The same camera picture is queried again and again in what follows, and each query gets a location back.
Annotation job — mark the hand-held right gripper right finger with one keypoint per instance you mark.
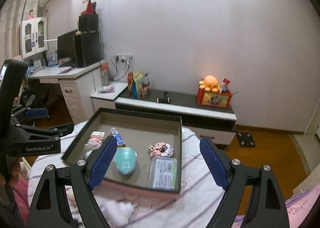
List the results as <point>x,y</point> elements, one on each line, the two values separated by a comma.
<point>215,163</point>

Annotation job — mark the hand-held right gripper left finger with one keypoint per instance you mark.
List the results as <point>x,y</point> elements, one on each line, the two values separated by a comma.
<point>102,163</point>

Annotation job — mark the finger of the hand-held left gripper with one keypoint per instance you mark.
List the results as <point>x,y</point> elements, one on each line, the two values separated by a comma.
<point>45,132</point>
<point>37,113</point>

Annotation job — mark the teal oval case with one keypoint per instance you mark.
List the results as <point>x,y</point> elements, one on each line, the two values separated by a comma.
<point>125,160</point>

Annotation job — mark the pink white plush toy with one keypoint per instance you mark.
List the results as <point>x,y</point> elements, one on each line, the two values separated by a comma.
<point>96,137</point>

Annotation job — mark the blue striped card pack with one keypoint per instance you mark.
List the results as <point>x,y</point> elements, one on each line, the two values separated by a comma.
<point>117,137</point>

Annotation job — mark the small white plush toy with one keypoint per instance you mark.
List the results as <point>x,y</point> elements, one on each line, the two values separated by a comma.
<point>122,209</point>

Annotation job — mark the pink box with black rim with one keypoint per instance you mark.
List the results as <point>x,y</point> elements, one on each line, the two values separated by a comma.
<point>142,130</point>

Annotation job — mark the clear plastic case green label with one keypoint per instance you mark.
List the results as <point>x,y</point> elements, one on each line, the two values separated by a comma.
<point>163,173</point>

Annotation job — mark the pink block figure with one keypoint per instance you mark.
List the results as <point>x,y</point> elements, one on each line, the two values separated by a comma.
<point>161,150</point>

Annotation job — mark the person's left hand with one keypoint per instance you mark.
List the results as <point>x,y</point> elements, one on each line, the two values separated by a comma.
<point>18,169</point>

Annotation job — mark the black office chair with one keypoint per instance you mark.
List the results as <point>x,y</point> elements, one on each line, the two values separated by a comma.
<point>35,98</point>

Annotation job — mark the striped white tablecloth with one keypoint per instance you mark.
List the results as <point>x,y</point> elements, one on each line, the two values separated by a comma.
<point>197,193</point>

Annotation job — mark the black bathroom scale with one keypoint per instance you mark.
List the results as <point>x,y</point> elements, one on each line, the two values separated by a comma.
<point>246,139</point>

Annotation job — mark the blue white boxes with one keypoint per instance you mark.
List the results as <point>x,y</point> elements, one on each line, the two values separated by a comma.
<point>52,57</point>

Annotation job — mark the white glass-door cabinet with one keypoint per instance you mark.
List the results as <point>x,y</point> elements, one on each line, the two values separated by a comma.
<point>33,38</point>

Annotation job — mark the white desk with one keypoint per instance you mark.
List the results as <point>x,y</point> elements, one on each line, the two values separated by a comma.
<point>77,85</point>

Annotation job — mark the purple notebook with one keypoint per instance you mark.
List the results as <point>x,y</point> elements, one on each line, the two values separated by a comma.
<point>66,70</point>

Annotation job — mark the black keyboard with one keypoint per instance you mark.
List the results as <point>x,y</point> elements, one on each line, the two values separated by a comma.
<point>67,64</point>

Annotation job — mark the low black white cabinet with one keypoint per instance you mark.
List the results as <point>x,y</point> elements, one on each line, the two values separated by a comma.
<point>187,110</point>

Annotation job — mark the black monitor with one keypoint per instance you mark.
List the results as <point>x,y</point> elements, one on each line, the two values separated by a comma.
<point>66,45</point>

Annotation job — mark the red storage box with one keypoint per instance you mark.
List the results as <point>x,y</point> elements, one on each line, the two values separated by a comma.
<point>215,98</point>

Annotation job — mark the small white side cabinet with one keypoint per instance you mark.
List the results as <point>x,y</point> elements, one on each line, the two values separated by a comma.
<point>105,98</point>

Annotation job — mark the small pink doll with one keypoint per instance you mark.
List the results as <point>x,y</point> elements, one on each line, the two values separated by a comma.
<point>31,15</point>

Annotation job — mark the water bottle orange cap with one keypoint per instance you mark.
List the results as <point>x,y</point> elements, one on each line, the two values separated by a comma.
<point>105,74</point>

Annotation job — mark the black computer tower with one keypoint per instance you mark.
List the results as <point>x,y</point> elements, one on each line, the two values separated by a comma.
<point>87,48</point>

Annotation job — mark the red white packet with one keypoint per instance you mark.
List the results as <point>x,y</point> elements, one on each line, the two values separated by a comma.
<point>225,83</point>

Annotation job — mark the orange octopus plush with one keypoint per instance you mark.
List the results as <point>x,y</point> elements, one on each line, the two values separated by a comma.
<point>209,82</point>

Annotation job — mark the small black device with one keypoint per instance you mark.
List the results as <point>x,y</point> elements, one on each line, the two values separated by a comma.
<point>163,98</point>

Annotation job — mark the red orange snack bag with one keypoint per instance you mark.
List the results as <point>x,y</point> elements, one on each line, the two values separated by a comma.
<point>130,83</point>

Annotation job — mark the small yellow lamp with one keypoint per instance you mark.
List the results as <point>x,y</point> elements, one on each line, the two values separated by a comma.
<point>79,25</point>

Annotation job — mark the blue yellow snack bag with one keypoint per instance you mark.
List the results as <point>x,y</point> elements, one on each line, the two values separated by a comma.
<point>137,85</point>

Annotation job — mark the pale snack bag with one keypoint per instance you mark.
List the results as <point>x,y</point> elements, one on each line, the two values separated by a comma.
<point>146,84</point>

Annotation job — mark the black speaker box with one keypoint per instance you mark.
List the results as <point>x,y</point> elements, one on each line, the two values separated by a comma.
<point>89,23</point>

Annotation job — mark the pink quilt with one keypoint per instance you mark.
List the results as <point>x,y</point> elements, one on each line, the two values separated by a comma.
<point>300,208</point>

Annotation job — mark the red triangular item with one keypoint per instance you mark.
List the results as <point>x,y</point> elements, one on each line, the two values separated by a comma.
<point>89,7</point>

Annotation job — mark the white door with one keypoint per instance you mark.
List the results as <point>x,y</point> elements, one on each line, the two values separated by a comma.
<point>313,123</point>

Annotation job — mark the white wall socket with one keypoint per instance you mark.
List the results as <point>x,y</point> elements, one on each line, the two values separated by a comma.
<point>124,57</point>

